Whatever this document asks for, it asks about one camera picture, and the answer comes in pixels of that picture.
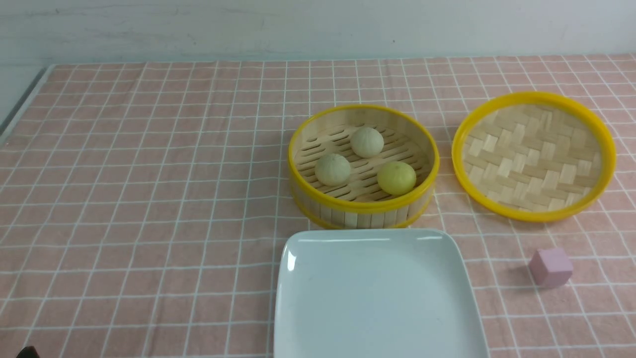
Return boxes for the pale green steamed bun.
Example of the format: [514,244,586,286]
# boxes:
[315,153,351,186]

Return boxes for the white steamed bun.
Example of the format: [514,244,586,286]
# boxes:
[350,127,384,158]

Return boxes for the yellow steamed bun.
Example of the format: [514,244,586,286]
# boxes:
[377,162,416,196]

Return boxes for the white square plate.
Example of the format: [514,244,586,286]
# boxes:
[273,228,490,358]

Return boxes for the yellow rimmed bamboo steamer basket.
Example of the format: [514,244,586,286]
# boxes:
[288,104,440,229]

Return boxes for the pink checkered tablecloth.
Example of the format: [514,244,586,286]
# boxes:
[0,54,635,358]

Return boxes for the yellow rimmed woven steamer lid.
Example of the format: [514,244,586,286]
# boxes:
[452,91,617,222]

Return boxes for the pink cube block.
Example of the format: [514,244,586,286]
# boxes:
[528,247,574,288]

